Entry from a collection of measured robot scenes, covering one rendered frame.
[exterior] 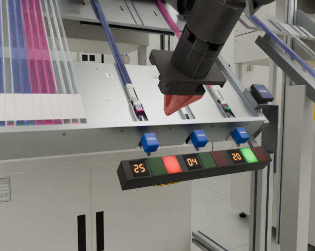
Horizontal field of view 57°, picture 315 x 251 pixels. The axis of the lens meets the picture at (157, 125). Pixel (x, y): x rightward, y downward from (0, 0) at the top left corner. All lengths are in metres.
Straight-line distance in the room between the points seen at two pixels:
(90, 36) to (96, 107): 0.66
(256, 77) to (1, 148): 3.23
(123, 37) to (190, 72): 0.86
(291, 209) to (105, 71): 0.72
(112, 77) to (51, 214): 0.42
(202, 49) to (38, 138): 0.29
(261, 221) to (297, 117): 0.36
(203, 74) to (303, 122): 0.62
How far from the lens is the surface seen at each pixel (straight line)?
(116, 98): 0.59
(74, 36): 1.18
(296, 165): 1.00
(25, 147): 0.51
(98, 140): 0.52
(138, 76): 0.66
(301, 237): 1.09
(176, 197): 0.99
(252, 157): 0.65
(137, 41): 1.26
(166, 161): 0.53
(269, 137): 0.79
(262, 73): 3.61
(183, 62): 0.39
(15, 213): 0.85
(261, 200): 0.79
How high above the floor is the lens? 0.78
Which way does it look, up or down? 5 degrees down
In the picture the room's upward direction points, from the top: straight up
